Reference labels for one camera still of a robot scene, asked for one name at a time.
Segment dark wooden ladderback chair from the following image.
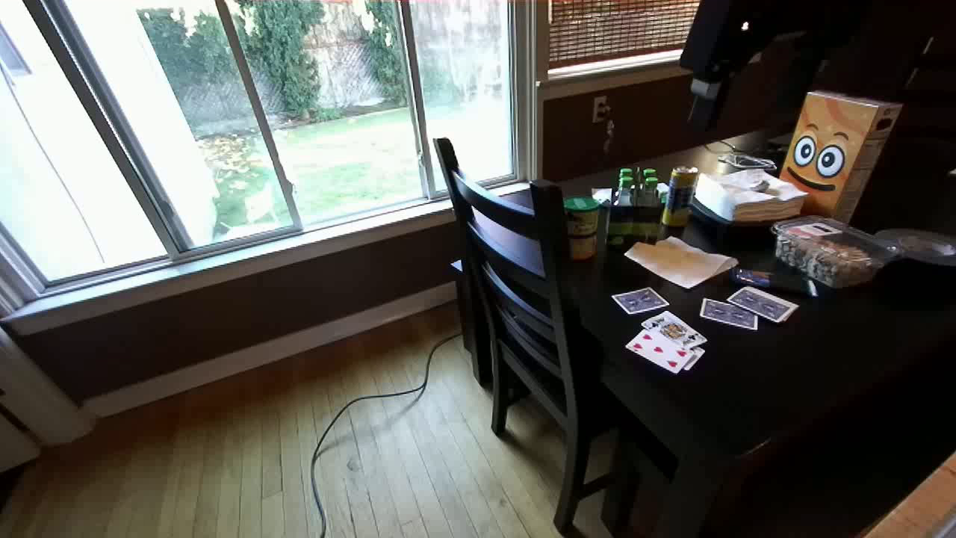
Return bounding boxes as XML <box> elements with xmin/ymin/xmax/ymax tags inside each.
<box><xmin>429</xmin><ymin>135</ymin><xmax>623</xmax><ymax>535</ymax></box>

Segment black floor cable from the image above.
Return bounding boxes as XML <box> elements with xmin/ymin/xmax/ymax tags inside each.
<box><xmin>305</xmin><ymin>331</ymin><xmax>440</xmax><ymax>538</ymax></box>

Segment light wooden counter edge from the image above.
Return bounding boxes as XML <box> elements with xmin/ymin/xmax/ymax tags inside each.
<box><xmin>862</xmin><ymin>450</ymin><xmax>956</xmax><ymax>538</ymax></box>

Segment white flat package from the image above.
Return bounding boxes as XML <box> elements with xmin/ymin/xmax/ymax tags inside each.
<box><xmin>689</xmin><ymin>165</ymin><xmax>810</xmax><ymax>226</ymax></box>

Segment tan cardboard piece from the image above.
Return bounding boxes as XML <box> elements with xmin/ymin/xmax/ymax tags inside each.
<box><xmin>622</xmin><ymin>234</ymin><xmax>744</xmax><ymax>293</ymax></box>

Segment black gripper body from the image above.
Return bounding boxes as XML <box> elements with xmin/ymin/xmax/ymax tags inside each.
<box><xmin>677</xmin><ymin>0</ymin><xmax>789</xmax><ymax>105</ymax></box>

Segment yellow labelled can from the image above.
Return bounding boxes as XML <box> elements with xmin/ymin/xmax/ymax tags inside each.
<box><xmin>661</xmin><ymin>165</ymin><xmax>703</xmax><ymax>234</ymax></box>

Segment clear plastic food container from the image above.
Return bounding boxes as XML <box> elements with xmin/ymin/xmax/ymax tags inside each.
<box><xmin>767</xmin><ymin>211</ymin><xmax>895</xmax><ymax>293</ymax></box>

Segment face-up court playing card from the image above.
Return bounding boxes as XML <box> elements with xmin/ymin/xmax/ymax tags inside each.
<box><xmin>638</xmin><ymin>308</ymin><xmax>712</xmax><ymax>353</ymax></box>

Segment white corner moulding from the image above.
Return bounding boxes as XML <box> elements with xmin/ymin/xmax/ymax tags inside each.
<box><xmin>0</xmin><ymin>322</ymin><xmax>98</xmax><ymax>476</ymax></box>

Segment cardboard box with cartoon face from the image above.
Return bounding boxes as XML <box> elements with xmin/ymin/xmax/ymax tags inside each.
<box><xmin>777</xmin><ymin>90</ymin><xmax>906</xmax><ymax>223</ymax></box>

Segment blue-backed playing card stack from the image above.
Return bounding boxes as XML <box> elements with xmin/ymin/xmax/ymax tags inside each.
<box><xmin>722</xmin><ymin>283</ymin><xmax>803</xmax><ymax>328</ymax></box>

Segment can with green lid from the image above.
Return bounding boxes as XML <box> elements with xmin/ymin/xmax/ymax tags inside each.
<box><xmin>561</xmin><ymin>192</ymin><xmax>604</xmax><ymax>262</ymax></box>

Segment clear plastic lid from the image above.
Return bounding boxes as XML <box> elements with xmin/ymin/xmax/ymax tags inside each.
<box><xmin>873</xmin><ymin>223</ymin><xmax>956</xmax><ymax>271</ymax></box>

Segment green bottle pack black carrier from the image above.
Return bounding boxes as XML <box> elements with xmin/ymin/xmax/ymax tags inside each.
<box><xmin>601</xmin><ymin>165</ymin><xmax>673</xmax><ymax>247</ymax></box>

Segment woven window blind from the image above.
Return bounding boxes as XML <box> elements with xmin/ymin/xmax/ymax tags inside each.
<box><xmin>543</xmin><ymin>0</ymin><xmax>704</xmax><ymax>71</ymax></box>

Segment large window with frame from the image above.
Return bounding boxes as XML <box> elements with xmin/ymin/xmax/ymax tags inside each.
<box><xmin>0</xmin><ymin>0</ymin><xmax>546</xmax><ymax>338</ymax></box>

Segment face-up hearts playing card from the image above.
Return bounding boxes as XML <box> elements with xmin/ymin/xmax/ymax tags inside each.
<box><xmin>622</xmin><ymin>326</ymin><xmax>698</xmax><ymax>375</ymax></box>

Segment white baseboard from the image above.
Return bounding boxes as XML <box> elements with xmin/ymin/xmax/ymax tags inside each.
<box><xmin>81</xmin><ymin>281</ymin><xmax>461</xmax><ymax>422</ymax></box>

